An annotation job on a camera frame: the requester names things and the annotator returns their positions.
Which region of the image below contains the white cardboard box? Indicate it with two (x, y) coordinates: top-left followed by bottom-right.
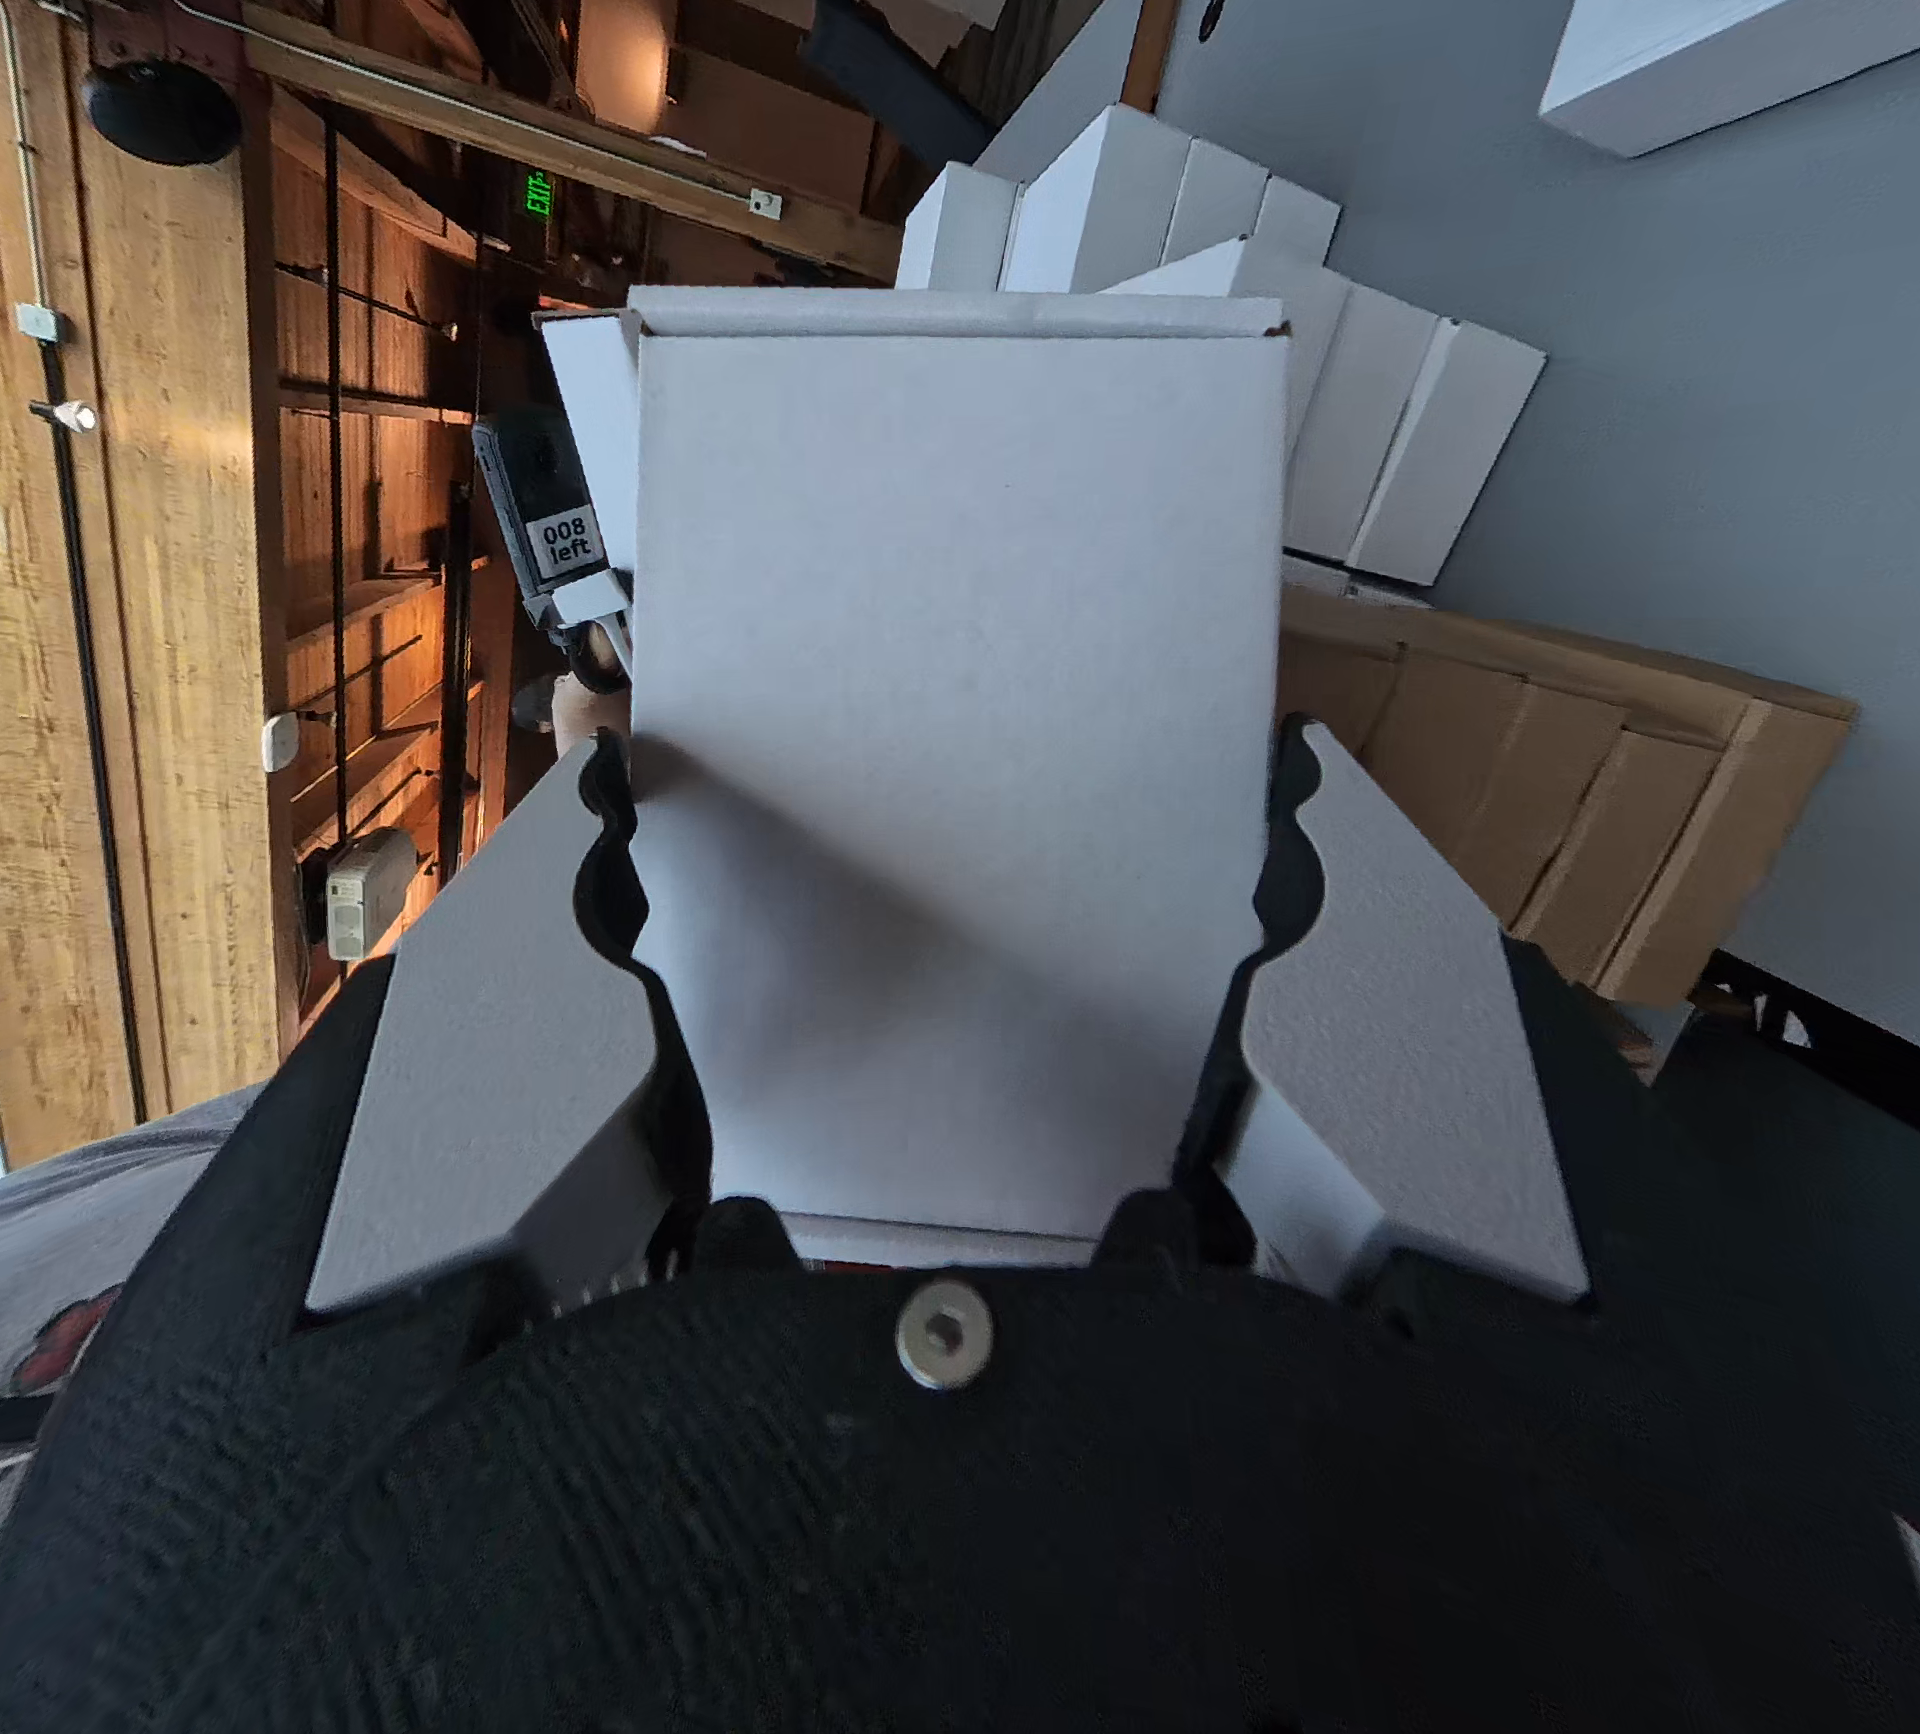
(536, 313), (648, 588)
(626, 286), (1297, 1278)
(1542, 0), (1920, 163)

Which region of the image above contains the white wall device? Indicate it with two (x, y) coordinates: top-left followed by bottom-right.
(325, 828), (423, 966)

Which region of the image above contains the stack of brown cardboard boxes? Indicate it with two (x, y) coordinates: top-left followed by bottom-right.
(1279, 587), (1862, 1012)

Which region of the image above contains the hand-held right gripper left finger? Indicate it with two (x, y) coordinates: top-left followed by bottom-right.
(304, 728), (714, 1320)

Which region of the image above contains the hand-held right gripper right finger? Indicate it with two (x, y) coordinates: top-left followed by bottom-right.
(1193, 710), (1596, 1304)

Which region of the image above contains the stack of white boxes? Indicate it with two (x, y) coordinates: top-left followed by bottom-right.
(896, 102), (1550, 605)

